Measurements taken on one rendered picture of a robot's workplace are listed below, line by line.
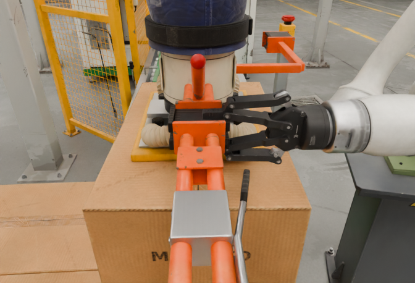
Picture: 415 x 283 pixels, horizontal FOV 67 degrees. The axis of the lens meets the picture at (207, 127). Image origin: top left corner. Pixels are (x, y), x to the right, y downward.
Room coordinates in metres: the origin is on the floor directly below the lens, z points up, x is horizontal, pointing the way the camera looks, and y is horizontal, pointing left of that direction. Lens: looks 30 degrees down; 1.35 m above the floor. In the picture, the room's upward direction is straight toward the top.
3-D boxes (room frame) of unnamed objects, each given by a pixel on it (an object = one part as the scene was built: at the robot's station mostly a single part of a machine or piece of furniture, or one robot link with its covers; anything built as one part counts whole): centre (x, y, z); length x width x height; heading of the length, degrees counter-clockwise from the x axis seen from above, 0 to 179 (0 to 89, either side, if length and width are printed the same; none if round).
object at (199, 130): (0.46, 0.01, 1.08); 0.10 x 0.08 x 0.06; 92
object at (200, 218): (0.25, 0.01, 1.08); 0.07 x 0.07 x 0.04; 2
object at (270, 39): (1.02, -0.23, 1.08); 0.09 x 0.08 x 0.05; 92
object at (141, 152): (0.71, 0.12, 0.98); 0.34 x 0.10 x 0.05; 2
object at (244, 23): (0.71, 0.02, 1.20); 0.23 x 0.23 x 0.04
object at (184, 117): (0.45, 0.01, 1.11); 0.07 x 0.03 x 0.01; 93
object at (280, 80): (1.68, -0.42, 0.50); 0.07 x 0.07 x 1.00; 3
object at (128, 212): (0.70, 0.02, 0.75); 0.60 x 0.40 x 0.40; 0
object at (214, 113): (0.45, -0.02, 1.13); 0.05 x 0.01 x 0.03; 93
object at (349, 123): (0.46, -0.22, 1.09); 0.09 x 0.06 x 0.09; 3
